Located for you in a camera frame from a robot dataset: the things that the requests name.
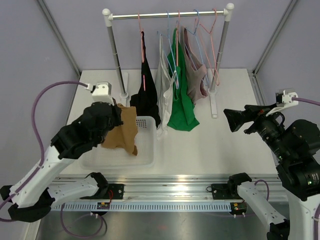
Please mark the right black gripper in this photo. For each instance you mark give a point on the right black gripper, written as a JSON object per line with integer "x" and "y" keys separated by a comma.
{"x": 236, "y": 118}

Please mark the white tank top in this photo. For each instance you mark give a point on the white tank top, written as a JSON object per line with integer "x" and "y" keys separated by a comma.
{"x": 164, "y": 88}

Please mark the white metal clothes rack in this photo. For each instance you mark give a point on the white metal clothes rack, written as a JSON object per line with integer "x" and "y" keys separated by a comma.
{"x": 226, "y": 12}

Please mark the pink hanger with green top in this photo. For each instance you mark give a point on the pink hanger with green top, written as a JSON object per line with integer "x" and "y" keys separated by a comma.
{"x": 177, "y": 50}

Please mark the white slotted cable duct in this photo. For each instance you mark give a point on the white slotted cable duct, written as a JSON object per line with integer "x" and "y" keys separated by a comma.
{"x": 149, "y": 207}

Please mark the white plastic laundry basket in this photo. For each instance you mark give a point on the white plastic laundry basket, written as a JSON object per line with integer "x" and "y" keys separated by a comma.
{"x": 101, "y": 158}

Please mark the blue hanger with white top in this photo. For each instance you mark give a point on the blue hanger with white top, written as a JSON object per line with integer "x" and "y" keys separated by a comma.
{"x": 171, "y": 57}

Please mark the brown tank top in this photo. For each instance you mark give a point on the brown tank top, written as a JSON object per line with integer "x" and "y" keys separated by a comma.
{"x": 123, "y": 136}

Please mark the left aluminium frame post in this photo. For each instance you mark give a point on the left aluminium frame post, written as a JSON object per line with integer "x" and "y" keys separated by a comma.
{"x": 58, "y": 35}

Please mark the pink hanger with brown top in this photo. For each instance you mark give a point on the pink hanger with brown top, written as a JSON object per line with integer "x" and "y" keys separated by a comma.
{"x": 212, "y": 65}

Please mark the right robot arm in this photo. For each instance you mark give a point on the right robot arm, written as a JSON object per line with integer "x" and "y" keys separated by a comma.
{"x": 297, "y": 169}

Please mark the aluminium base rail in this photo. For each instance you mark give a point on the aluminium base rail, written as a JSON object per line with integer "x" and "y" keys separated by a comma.
{"x": 174, "y": 188}

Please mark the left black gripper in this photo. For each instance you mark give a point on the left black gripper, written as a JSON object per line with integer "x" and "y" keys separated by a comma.
{"x": 117, "y": 112}

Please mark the aluminium frame post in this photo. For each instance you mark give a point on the aluminium frame post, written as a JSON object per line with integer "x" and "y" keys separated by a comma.
{"x": 275, "y": 35}
{"x": 58, "y": 35}

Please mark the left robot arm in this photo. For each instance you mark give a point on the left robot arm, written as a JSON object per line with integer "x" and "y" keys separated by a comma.
{"x": 33, "y": 197}

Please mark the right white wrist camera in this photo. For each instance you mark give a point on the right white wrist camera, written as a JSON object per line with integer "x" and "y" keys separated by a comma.
{"x": 284, "y": 100}

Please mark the mauve tank top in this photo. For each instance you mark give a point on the mauve tank top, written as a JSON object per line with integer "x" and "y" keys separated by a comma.
{"x": 195, "y": 70}

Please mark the right aluminium frame post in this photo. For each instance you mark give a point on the right aluminium frame post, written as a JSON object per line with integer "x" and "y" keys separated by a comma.
{"x": 275, "y": 35}

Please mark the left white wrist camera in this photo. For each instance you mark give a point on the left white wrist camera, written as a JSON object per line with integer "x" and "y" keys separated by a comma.
{"x": 101, "y": 92}

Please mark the blue hanger with mauve top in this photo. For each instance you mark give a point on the blue hanger with mauve top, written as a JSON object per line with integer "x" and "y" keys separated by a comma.
{"x": 194, "y": 33}

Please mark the pink hanger with black top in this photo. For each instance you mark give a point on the pink hanger with black top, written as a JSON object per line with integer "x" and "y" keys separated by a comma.
{"x": 142, "y": 50}

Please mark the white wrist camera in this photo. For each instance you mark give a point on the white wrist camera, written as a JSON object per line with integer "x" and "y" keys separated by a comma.
{"x": 284, "y": 100}
{"x": 101, "y": 92}

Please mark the green tank top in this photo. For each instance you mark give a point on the green tank top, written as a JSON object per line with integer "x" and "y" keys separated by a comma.
{"x": 183, "y": 117}

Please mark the black tank top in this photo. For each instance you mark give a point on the black tank top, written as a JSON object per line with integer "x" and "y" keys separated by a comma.
{"x": 146, "y": 102}

